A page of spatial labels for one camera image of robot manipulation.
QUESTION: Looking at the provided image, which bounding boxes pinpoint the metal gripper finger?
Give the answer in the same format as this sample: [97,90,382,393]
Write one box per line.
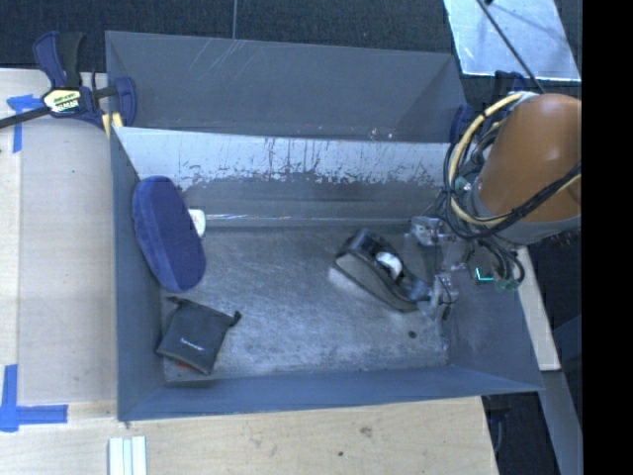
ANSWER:
[407,216,445,247]
[425,273,460,322]

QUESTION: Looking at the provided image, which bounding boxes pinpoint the black tape dispenser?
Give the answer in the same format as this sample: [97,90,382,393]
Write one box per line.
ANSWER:
[334,228,433,314]

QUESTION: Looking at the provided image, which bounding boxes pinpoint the grey metal bin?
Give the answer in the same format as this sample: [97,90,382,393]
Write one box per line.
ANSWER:
[103,30,546,423]

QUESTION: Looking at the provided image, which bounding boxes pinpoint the black fabric pouch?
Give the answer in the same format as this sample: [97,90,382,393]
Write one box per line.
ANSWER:
[154,295,243,377]

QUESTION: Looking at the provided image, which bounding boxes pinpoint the blue oval fabric case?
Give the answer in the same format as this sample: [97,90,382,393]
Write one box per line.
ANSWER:
[132,175,208,294]

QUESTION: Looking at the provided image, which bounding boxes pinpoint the pale wood board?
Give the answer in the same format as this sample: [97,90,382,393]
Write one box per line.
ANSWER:
[17,116,120,407]

